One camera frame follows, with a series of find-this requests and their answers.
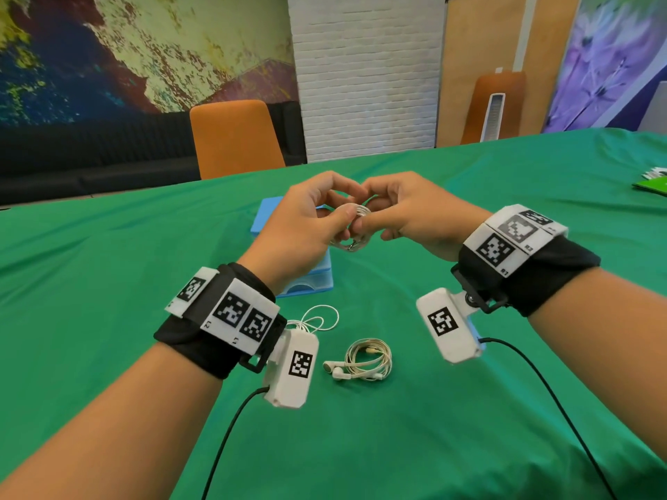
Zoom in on person's left hand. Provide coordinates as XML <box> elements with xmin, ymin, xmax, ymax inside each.
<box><xmin>237</xmin><ymin>171</ymin><xmax>368</xmax><ymax>297</ymax></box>

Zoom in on person's right hand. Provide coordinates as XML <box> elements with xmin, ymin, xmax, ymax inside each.
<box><xmin>352</xmin><ymin>171</ymin><xmax>493</xmax><ymax>263</ymax></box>

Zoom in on blue plastic mini drawer unit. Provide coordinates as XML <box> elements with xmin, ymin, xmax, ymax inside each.
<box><xmin>249</xmin><ymin>196</ymin><xmax>334</xmax><ymax>299</ymax></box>

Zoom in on white earphone cables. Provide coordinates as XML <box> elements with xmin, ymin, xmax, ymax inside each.
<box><xmin>328</xmin><ymin>202</ymin><xmax>374</xmax><ymax>253</ymax></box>

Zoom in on white earphones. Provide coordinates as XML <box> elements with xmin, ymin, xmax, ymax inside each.
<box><xmin>286</xmin><ymin>305</ymin><xmax>340</xmax><ymax>334</ymax></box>

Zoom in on cream beige earphones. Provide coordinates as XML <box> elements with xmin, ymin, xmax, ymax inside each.
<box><xmin>322</xmin><ymin>337</ymin><xmax>393</xmax><ymax>382</ymax></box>

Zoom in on person's right forearm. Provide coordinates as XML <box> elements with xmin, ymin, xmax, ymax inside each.
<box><xmin>527</xmin><ymin>267</ymin><xmax>667</xmax><ymax>464</ymax></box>

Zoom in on person's left forearm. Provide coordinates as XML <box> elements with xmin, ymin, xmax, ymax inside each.
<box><xmin>0</xmin><ymin>342</ymin><xmax>224</xmax><ymax>500</ymax></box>

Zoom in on white right marker tag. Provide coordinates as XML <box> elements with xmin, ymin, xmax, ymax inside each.
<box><xmin>462</xmin><ymin>203</ymin><xmax>570</xmax><ymax>279</ymax></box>

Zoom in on white marker tag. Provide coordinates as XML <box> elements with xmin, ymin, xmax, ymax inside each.
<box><xmin>164</xmin><ymin>266</ymin><xmax>281</xmax><ymax>356</ymax></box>
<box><xmin>462</xmin><ymin>203</ymin><xmax>570</xmax><ymax>279</ymax></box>

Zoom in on white left marker tag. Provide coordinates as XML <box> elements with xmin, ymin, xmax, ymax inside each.
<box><xmin>164</xmin><ymin>266</ymin><xmax>281</xmax><ymax>356</ymax></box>

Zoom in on wide orange wooden panel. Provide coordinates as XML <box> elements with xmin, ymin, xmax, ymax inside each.
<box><xmin>189</xmin><ymin>99</ymin><xmax>286</xmax><ymax>181</ymax></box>

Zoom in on tan wooden board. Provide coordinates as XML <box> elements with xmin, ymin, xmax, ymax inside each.
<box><xmin>518</xmin><ymin>0</ymin><xmax>584</xmax><ymax>137</ymax></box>
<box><xmin>435</xmin><ymin>0</ymin><xmax>530</xmax><ymax>149</ymax></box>

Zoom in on green tablecloth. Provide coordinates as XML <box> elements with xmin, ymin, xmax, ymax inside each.
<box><xmin>0</xmin><ymin>128</ymin><xmax>667</xmax><ymax>500</ymax></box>

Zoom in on black sofa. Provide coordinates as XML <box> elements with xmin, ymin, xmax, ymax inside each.
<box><xmin>0</xmin><ymin>101</ymin><xmax>308</xmax><ymax>206</ymax></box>

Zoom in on dark green booklet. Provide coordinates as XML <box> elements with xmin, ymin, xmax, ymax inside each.
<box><xmin>632</xmin><ymin>175</ymin><xmax>667</xmax><ymax>197</ymax></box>

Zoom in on purple cloth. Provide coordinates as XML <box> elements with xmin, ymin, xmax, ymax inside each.
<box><xmin>541</xmin><ymin>0</ymin><xmax>667</xmax><ymax>135</ymax></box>

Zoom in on grey cabinet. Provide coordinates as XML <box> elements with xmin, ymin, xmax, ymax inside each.
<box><xmin>638</xmin><ymin>80</ymin><xmax>667</xmax><ymax>135</ymax></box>

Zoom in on white metal frame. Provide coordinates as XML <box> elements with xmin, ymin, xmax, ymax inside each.
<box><xmin>479</xmin><ymin>92</ymin><xmax>507</xmax><ymax>143</ymax></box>

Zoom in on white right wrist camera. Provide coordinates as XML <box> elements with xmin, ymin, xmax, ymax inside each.
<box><xmin>415</xmin><ymin>287</ymin><xmax>486</xmax><ymax>365</ymax></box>

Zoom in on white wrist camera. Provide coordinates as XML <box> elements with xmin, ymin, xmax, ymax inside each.
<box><xmin>415</xmin><ymin>287</ymin><xmax>486</xmax><ymax>365</ymax></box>
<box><xmin>260</xmin><ymin>327</ymin><xmax>320</xmax><ymax>410</ymax></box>

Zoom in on black right wrist strap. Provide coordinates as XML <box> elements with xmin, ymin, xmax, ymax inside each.
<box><xmin>450</xmin><ymin>235</ymin><xmax>602</xmax><ymax>318</ymax></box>

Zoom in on black wrist strap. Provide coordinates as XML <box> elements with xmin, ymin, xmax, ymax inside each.
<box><xmin>450</xmin><ymin>235</ymin><xmax>602</xmax><ymax>318</ymax></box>
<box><xmin>154</xmin><ymin>262</ymin><xmax>288</xmax><ymax>381</ymax></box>

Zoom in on black left wrist strap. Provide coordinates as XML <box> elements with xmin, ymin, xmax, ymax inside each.
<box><xmin>154</xmin><ymin>262</ymin><xmax>288</xmax><ymax>381</ymax></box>

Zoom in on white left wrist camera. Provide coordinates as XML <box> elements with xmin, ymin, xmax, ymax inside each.
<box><xmin>260</xmin><ymin>327</ymin><xmax>320</xmax><ymax>410</ymax></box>

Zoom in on black left camera cable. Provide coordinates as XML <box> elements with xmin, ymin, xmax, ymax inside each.
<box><xmin>200</xmin><ymin>386</ymin><xmax>270</xmax><ymax>500</ymax></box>

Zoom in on black camera cable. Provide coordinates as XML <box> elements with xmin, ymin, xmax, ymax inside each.
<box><xmin>200</xmin><ymin>386</ymin><xmax>270</xmax><ymax>500</ymax></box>
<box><xmin>478</xmin><ymin>337</ymin><xmax>618</xmax><ymax>500</ymax></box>

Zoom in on black right camera cable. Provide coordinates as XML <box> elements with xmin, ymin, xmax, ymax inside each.
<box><xmin>478</xmin><ymin>337</ymin><xmax>618</xmax><ymax>500</ymax></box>

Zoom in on colourful abstract wall painting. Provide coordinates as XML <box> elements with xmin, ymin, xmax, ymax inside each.
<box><xmin>0</xmin><ymin>0</ymin><xmax>301</xmax><ymax>128</ymax></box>

